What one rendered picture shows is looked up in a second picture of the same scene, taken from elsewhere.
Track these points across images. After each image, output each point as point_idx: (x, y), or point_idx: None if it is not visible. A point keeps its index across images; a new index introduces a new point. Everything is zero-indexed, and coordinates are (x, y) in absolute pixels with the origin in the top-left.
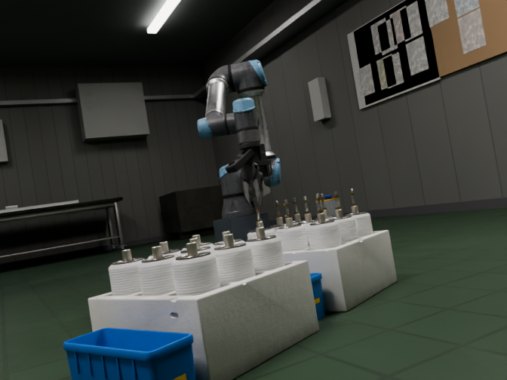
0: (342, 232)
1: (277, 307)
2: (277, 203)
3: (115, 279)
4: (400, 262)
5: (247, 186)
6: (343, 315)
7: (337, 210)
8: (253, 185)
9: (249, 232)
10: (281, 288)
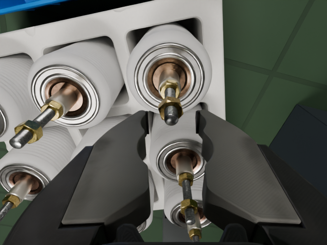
0: None
1: None
2: (185, 214)
3: None
4: (153, 233)
5: (217, 174)
6: (6, 17)
7: (9, 192)
8: (139, 172)
9: (194, 51)
10: None
